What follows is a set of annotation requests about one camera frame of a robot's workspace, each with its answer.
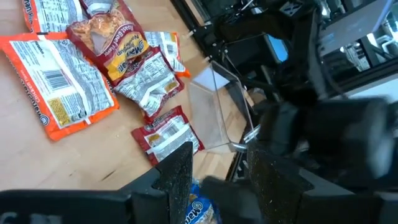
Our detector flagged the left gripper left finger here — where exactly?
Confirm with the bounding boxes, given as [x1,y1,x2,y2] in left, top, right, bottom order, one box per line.
[119,141,194,224]

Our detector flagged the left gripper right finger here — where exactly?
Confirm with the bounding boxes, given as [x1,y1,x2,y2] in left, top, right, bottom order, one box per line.
[247,145,315,224]

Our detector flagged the blue ramen pack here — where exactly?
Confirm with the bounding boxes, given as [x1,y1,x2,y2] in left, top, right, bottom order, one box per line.
[185,183,223,224]

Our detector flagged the red roast beef ramen pack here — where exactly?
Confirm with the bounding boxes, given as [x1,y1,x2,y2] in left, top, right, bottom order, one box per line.
[79,0,118,18]
[130,105,205,167]
[65,0,151,83]
[113,46,186,124]

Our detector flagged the clear rounded plastic bin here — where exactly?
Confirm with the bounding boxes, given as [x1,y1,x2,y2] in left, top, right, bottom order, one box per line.
[187,60,261,153]

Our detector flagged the orange chicken ramen pack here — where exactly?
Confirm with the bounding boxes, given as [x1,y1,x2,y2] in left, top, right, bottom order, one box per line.
[21,0,91,34]
[0,32,121,142]
[143,30,192,78]

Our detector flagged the blue lit monitor screen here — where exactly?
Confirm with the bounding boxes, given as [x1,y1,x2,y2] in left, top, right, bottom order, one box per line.
[264,33,290,63]

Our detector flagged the black table-level camera mount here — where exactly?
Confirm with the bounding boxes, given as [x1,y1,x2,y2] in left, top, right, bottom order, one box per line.
[256,95,397,190]

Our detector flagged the black aluminium table frame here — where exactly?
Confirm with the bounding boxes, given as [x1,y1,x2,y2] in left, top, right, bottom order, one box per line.
[169,0,268,103]

